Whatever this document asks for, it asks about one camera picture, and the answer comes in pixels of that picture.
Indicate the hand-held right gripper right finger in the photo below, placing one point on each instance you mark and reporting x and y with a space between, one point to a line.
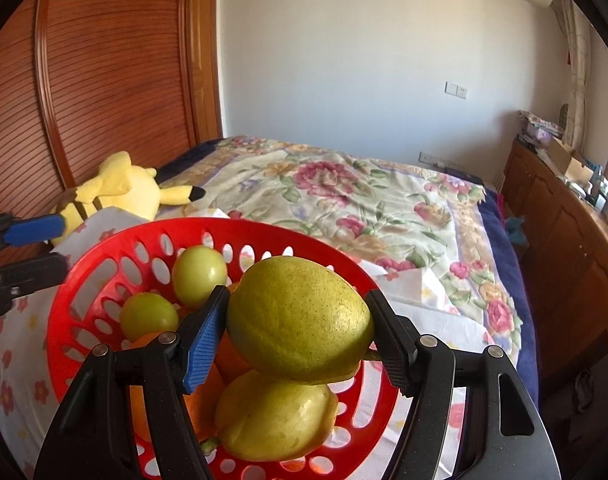
391 342

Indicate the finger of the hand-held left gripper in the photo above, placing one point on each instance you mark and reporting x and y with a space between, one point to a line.
33 230
28 275

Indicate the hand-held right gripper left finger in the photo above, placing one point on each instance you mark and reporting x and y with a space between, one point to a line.
206 340

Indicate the green apple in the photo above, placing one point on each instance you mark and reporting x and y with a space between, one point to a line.
148 317
199 275

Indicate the yellow-green pear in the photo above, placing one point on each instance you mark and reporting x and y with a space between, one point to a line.
299 320
274 420

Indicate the red plastic basket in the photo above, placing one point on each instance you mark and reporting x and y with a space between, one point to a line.
133 240

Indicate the yellow plush toy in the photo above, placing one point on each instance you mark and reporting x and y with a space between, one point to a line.
118 185

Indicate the floral bedspread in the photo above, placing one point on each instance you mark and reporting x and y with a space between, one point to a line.
384 210

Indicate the blue cloth toy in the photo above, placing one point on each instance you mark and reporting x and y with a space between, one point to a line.
516 230

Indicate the wooden wardrobe door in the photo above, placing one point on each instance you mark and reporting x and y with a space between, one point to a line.
108 60

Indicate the wooden cabinet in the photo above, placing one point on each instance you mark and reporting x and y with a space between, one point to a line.
559 240

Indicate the grey shoe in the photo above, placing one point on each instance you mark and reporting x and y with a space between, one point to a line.
584 390

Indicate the cardboard box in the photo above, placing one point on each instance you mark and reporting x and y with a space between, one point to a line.
566 160

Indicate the folded patterned cloth stack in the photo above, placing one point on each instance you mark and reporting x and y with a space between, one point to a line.
539 130

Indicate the dark oval fan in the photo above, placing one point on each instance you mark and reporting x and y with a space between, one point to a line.
564 117

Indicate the patterned beige curtain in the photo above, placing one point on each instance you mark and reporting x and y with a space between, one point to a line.
579 60

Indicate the white wall outlet strip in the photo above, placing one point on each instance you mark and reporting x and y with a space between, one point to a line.
436 159

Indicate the white wall switch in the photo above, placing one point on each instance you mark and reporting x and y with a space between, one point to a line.
456 90

